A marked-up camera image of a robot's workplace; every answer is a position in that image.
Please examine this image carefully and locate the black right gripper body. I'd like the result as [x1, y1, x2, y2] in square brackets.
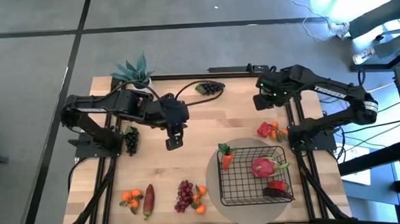
[254, 69, 291, 101]

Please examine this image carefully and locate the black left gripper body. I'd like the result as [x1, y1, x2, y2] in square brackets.
[151, 91, 191, 139]

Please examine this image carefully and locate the black grape bunch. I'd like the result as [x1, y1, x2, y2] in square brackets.
[123, 124, 141, 157]
[194, 80, 227, 97]

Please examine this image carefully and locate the orange carrot with green leaves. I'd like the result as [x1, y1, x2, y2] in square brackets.
[217, 142, 237, 172]

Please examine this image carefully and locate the red grape bunch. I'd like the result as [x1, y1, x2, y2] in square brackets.
[172, 179, 196, 214]

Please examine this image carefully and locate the pink dragon fruit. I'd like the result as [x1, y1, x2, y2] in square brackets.
[249, 154, 292, 180]

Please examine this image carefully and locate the orange mandarin cluster with leaves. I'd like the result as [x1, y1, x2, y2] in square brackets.
[189, 183, 210, 216]
[117, 188, 147, 216]
[268, 120, 290, 144]

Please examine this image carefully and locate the red chili pepper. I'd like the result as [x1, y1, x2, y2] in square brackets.
[266, 179, 291, 192]

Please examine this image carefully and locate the red bell pepper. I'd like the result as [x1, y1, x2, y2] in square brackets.
[255, 121, 274, 139]

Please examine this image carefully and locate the green plant in white pot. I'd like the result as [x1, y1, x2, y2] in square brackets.
[108, 51, 155, 93]

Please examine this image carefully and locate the round grey mat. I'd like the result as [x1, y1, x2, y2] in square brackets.
[203, 134, 298, 224]

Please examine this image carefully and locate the person's shoe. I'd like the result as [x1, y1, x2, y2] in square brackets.
[327, 20, 351, 39]
[351, 47, 377, 66]

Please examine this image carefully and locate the person's leg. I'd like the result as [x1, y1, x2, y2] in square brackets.
[347, 0, 400, 39]
[372, 29, 400, 60]

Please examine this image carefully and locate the black floor beam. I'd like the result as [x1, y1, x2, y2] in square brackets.
[337, 138, 400, 177]

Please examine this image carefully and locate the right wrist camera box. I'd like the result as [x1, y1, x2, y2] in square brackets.
[252, 92, 274, 111]

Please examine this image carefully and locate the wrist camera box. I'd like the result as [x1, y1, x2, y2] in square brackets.
[252, 92, 274, 111]
[165, 135, 186, 151]

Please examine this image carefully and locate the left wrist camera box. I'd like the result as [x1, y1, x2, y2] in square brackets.
[165, 135, 186, 151]

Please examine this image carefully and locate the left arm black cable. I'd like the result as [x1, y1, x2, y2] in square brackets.
[111, 75, 227, 111]

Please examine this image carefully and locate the black aluminium table frame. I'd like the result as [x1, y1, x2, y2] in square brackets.
[55, 62, 353, 224]

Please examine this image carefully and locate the black edge clamp bracket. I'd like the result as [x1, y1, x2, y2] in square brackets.
[207, 62, 271, 75]

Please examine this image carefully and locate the black wire basket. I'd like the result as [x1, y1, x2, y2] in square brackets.
[216, 144, 295, 208]

